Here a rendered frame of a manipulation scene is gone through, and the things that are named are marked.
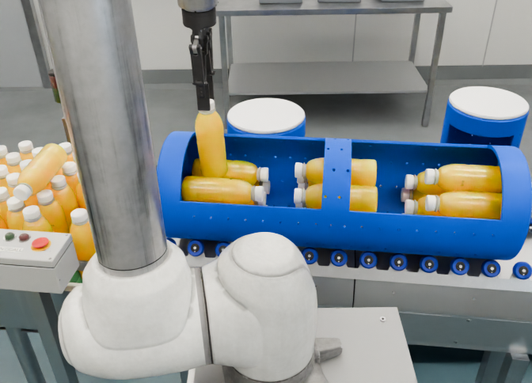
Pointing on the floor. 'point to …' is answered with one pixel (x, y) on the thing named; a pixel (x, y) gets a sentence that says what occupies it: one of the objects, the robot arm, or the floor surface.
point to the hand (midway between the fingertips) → (205, 92)
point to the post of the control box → (50, 335)
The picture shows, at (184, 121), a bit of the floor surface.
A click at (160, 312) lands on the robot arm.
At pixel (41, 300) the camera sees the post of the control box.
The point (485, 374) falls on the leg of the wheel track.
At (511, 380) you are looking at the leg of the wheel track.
